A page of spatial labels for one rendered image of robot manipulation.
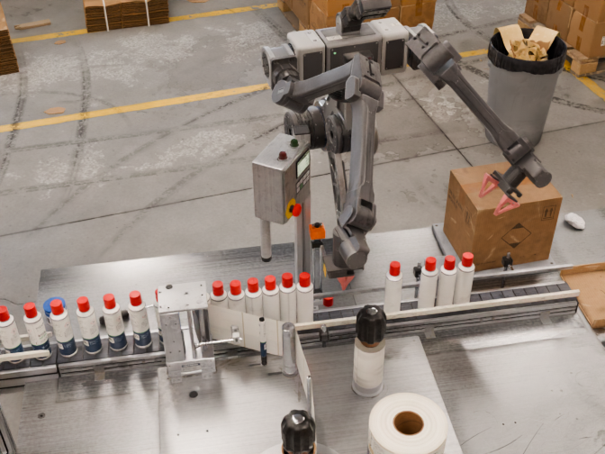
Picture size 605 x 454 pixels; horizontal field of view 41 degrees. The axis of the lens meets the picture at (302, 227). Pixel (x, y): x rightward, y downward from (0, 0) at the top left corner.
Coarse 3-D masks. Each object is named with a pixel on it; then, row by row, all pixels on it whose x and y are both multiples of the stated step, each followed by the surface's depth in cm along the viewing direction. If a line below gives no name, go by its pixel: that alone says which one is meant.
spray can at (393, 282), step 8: (392, 264) 248; (400, 264) 248; (392, 272) 248; (400, 272) 249; (392, 280) 248; (400, 280) 249; (392, 288) 251; (400, 288) 251; (384, 296) 255; (392, 296) 253; (400, 296) 254; (384, 304) 257; (392, 304) 255; (400, 304) 257; (384, 312) 258
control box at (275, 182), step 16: (272, 144) 229; (288, 144) 229; (304, 144) 229; (256, 160) 222; (272, 160) 222; (288, 160) 222; (256, 176) 224; (272, 176) 221; (288, 176) 222; (256, 192) 228; (272, 192) 225; (288, 192) 226; (304, 192) 237; (256, 208) 231; (272, 208) 228; (288, 208) 228
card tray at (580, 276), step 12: (588, 264) 279; (600, 264) 280; (564, 276) 280; (576, 276) 280; (588, 276) 280; (600, 276) 280; (576, 288) 275; (588, 288) 275; (600, 288) 275; (588, 300) 271; (600, 300) 270; (588, 312) 266; (600, 312) 266; (600, 324) 260
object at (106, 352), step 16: (528, 288) 268; (544, 288) 268; (560, 288) 268; (416, 304) 263; (512, 304) 263; (528, 304) 262; (320, 320) 258; (400, 320) 258; (128, 336) 253; (80, 352) 248; (112, 352) 248; (128, 352) 248; (144, 352) 248
